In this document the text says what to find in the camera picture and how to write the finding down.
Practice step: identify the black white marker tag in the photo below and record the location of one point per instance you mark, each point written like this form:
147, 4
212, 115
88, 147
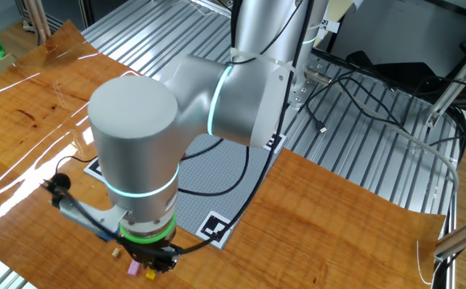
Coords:
280, 145
209, 222
93, 168

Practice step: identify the pink lego brick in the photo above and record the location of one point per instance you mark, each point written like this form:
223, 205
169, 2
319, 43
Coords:
133, 269

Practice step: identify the wood grain table mat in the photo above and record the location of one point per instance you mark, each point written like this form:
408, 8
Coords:
317, 221

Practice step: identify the white qr label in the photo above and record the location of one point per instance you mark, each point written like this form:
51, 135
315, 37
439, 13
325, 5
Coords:
331, 25

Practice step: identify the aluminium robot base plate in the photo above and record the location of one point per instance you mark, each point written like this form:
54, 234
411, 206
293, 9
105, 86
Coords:
301, 96

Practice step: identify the tan slanted frame legs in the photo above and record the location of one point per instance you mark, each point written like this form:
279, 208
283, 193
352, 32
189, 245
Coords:
36, 20

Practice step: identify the small beige lego brick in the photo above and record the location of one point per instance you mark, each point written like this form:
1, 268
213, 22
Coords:
115, 253

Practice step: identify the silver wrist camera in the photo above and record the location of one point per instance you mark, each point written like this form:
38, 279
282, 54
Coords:
76, 212

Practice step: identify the yellow lego brick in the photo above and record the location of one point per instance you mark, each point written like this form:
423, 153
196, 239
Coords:
150, 275

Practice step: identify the grey lego baseplate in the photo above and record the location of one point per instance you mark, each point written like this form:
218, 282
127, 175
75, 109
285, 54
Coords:
217, 176

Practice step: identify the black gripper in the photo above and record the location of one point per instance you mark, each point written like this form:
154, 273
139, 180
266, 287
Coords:
148, 252

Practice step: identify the aluminium profile beam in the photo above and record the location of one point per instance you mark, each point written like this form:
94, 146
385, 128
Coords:
462, 237
454, 86

